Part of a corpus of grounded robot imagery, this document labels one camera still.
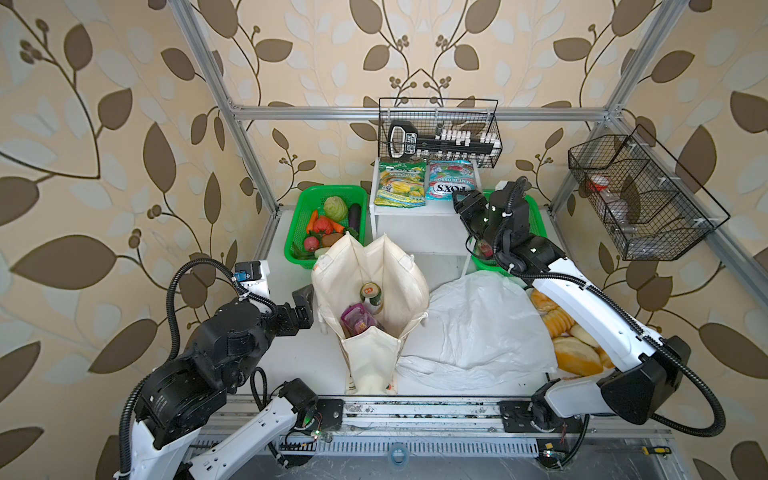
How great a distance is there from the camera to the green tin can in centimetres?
86

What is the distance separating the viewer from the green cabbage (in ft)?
3.70

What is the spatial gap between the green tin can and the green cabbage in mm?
360
